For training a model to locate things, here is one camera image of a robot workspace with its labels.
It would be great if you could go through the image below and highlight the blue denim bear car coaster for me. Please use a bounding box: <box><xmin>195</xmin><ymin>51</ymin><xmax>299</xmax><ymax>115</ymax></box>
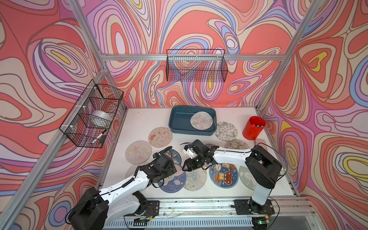
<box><xmin>209</xmin><ymin>163</ymin><xmax>239</xmax><ymax>189</ymax></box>

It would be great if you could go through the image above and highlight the white floral green coaster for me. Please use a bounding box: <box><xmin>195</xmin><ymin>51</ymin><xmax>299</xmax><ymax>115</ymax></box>
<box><xmin>215</xmin><ymin>122</ymin><xmax>238</xmax><ymax>141</ymax></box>

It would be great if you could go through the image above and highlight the teal plastic storage box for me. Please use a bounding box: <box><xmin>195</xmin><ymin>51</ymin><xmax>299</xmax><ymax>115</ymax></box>
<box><xmin>169</xmin><ymin>106</ymin><xmax>217</xmax><ymax>136</ymax></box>

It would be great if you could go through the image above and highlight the white butterfly star coaster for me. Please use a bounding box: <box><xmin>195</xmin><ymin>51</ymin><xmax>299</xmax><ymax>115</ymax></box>
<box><xmin>190</xmin><ymin>111</ymin><xmax>213</xmax><ymax>130</ymax></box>

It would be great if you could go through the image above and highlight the red cup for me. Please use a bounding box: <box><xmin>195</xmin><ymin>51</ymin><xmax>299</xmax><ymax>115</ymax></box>
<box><xmin>242</xmin><ymin>116</ymin><xmax>266</xmax><ymax>140</ymax></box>

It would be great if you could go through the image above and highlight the black wire basket wall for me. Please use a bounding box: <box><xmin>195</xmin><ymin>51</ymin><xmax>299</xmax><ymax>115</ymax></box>
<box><xmin>59</xmin><ymin>80</ymin><xmax>124</xmax><ymax>149</ymax></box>
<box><xmin>166</xmin><ymin>48</ymin><xmax>229</xmax><ymax>82</ymax></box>

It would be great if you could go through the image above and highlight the purple good luck bunny coaster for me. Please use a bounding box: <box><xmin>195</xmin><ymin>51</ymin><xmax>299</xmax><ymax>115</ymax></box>
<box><xmin>158</xmin><ymin>172</ymin><xmax>186</xmax><ymax>193</ymax></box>

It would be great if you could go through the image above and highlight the white green animal coaster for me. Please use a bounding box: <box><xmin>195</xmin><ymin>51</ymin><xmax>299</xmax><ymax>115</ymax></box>
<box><xmin>225</xmin><ymin>139</ymin><xmax>250</xmax><ymax>150</ymax></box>

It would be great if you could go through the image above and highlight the pink flat case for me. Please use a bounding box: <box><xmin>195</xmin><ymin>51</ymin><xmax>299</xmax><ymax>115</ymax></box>
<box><xmin>254</xmin><ymin>139</ymin><xmax>267</xmax><ymax>150</ymax></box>

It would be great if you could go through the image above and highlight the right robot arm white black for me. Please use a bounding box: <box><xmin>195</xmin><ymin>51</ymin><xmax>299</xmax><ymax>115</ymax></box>
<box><xmin>183</xmin><ymin>140</ymin><xmax>282</xmax><ymax>206</ymax></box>

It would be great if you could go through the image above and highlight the blue denim bears moon coaster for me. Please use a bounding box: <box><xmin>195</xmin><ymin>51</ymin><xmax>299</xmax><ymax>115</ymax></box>
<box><xmin>164</xmin><ymin>149</ymin><xmax>182</xmax><ymax>165</ymax></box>

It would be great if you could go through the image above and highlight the white marker in basket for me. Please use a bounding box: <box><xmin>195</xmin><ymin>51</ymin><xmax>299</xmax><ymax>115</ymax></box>
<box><xmin>91</xmin><ymin>133</ymin><xmax>106</xmax><ymax>144</ymax></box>

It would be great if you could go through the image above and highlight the black wire basket left wall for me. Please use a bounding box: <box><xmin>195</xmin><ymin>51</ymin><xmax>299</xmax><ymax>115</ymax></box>
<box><xmin>59</xmin><ymin>80</ymin><xmax>124</xmax><ymax>149</ymax></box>

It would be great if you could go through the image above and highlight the white roll in basket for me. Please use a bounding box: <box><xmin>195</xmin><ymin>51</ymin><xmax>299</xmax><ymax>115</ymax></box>
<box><xmin>89</xmin><ymin>110</ymin><xmax>113</xmax><ymax>129</ymax></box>

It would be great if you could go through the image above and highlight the black wire basket back wall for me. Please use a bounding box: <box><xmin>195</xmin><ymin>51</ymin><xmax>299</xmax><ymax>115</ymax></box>
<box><xmin>166</xmin><ymin>48</ymin><xmax>229</xmax><ymax>82</ymax></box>

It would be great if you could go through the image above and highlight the pink checkered bear coaster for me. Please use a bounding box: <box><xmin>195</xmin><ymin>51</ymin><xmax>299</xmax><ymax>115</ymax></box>
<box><xmin>148</xmin><ymin>127</ymin><xmax>173</xmax><ymax>148</ymax></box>

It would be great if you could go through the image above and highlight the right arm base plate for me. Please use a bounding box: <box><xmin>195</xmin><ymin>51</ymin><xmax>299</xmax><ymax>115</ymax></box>
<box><xmin>231</xmin><ymin>198</ymin><xmax>275</xmax><ymax>216</ymax></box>

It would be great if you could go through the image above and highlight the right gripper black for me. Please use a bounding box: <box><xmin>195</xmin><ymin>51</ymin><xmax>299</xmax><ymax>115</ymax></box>
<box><xmin>181</xmin><ymin>153</ymin><xmax>205</xmax><ymax>172</ymax></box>

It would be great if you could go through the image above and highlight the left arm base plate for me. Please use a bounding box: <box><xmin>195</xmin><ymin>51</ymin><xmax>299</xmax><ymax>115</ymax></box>
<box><xmin>126</xmin><ymin>200</ymin><xmax>160</xmax><ymax>218</ymax></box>

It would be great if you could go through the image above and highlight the pale pink unicorn coaster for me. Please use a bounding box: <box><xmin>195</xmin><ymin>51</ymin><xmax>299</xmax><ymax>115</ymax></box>
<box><xmin>125</xmin><ymin>165</ymin><xmax>140</xmax><ymax>179</ymax></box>

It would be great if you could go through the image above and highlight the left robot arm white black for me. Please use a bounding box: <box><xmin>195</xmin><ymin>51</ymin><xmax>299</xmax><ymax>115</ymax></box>
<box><xmin>65</xmin><ymin>150</ymin><xmax>177</xmax><ymax>230</ymax></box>

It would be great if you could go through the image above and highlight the white blue butterfly coaster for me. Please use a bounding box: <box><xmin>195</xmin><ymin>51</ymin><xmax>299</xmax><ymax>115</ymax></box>
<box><xmin>184</xmin><ymin>168</ymin><xmax>207</xmax><ymax>191</ymax></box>

